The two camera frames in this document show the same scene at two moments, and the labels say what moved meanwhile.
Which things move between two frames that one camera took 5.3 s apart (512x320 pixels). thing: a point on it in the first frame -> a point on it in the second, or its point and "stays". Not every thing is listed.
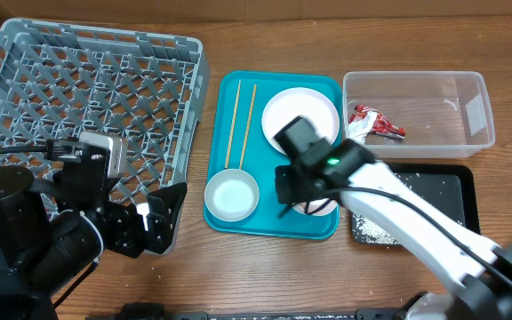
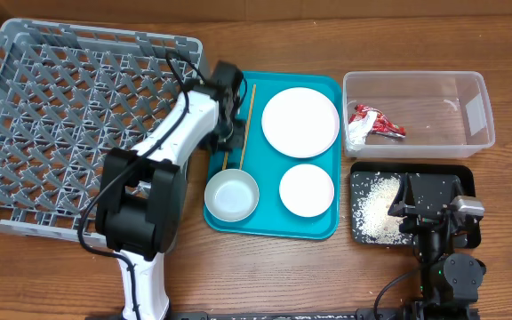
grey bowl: (231, 195) stays
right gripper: (284, 194) -> (404, 201)
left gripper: (163, 223) -> (236, 137)
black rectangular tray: (451, 187) stays
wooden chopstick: (248, 127) stays
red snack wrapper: (365, 120) stays
